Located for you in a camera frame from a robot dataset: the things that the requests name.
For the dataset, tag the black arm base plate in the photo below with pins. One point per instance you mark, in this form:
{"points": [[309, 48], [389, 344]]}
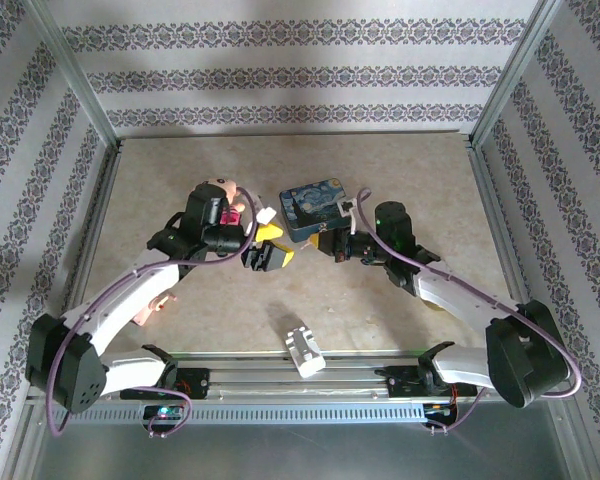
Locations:
{"points": [[195, 382], [400, 382]]}

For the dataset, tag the white plastic block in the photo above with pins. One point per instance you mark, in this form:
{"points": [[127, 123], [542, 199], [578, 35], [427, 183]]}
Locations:
{"points": [[305, 352]]}

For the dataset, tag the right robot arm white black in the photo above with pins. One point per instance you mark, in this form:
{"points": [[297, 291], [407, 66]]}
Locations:
{"points": [[455, 295]]}

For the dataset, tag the pink plush doll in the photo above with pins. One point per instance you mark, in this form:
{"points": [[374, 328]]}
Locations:
{"points": [[220, 184]]}

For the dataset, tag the aluminium side rail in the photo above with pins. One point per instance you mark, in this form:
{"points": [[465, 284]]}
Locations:
{"points": [[99, 210], [490, 210]]}

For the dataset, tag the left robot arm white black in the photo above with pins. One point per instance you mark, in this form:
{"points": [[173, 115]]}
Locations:
{"points": [[125, 295]]}

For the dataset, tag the small circuit board with LED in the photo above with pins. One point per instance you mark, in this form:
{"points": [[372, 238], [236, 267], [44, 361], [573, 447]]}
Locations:
{"points": [[162, 412], [440, 411]]}

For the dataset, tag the starry night tin box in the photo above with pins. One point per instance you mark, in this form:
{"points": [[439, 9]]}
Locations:
{"points": [[310, 205]]}

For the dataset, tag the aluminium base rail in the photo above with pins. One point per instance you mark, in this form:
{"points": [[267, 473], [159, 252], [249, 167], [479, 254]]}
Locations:
{"points": [[260, 380]]}

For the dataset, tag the aluminium frame post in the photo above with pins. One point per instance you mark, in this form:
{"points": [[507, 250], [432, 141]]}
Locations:
{"points": [[520, 60], [70, 65]]}

